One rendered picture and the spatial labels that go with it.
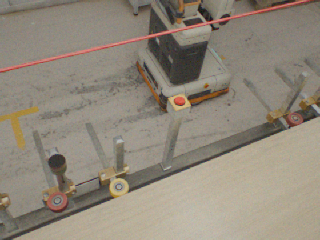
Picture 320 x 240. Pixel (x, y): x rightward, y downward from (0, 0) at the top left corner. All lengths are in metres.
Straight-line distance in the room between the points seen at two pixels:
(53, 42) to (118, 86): 0.87
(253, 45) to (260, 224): 2.59
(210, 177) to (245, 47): 2.39
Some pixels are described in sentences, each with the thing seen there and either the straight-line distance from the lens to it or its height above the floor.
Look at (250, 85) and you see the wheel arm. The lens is 2.08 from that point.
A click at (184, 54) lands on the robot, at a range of 2.47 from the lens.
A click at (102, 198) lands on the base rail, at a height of 0.70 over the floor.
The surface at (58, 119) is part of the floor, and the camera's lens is 2.85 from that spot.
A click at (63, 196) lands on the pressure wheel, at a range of 1.45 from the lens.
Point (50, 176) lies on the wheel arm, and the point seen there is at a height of 0.86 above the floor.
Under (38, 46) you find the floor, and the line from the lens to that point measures 3.52.
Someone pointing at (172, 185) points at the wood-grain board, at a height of 0.90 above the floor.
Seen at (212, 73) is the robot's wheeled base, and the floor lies 0.28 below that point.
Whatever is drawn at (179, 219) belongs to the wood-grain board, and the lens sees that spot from 1.42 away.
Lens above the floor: 2.20
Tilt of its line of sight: 52 degrees down
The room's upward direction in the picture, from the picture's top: 10 degrees clockwise
